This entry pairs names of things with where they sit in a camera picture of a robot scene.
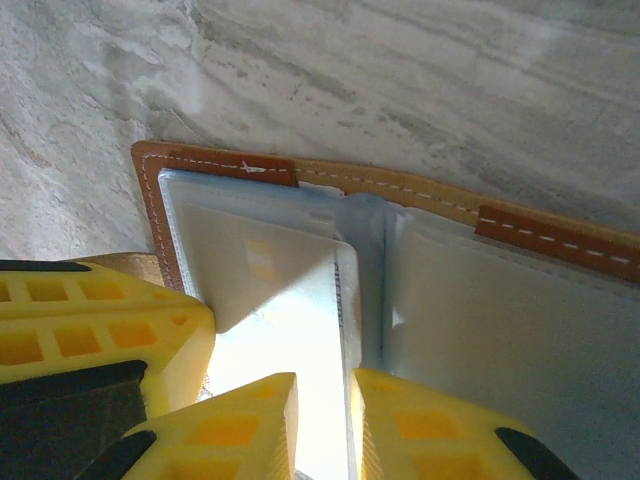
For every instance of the brown leather card holder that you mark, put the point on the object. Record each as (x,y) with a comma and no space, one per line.
(210,162)

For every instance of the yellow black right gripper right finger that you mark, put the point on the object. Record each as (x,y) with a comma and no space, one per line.
(425,435)

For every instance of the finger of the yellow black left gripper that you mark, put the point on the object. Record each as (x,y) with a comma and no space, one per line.
(165,340)
(100,295)

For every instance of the white credit card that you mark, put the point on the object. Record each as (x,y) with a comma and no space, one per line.
(300,310)

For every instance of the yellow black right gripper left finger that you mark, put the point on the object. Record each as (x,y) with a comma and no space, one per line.
(225,435)

